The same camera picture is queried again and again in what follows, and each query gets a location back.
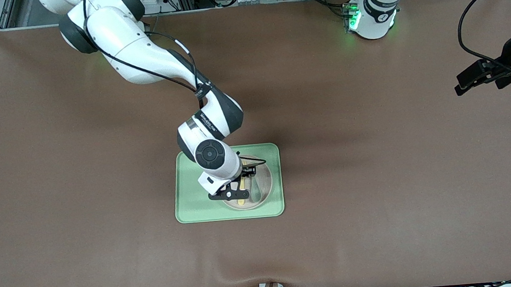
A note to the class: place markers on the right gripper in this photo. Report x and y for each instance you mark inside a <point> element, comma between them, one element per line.
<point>247,168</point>

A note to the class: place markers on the beige round plate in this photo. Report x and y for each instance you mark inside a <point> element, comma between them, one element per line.
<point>264,182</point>

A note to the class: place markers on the yellow plastic fork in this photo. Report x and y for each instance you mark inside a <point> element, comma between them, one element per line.
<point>242,201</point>

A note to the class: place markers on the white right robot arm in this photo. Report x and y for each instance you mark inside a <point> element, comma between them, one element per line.
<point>136,52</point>

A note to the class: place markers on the grey-green plastic spoon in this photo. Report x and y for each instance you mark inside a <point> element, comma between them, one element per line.
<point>256,194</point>

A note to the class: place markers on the light green rectangular tray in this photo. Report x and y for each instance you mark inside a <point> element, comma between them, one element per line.
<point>187,209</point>

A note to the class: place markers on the brown table cover mat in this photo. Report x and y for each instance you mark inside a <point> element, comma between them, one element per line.
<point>82,223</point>

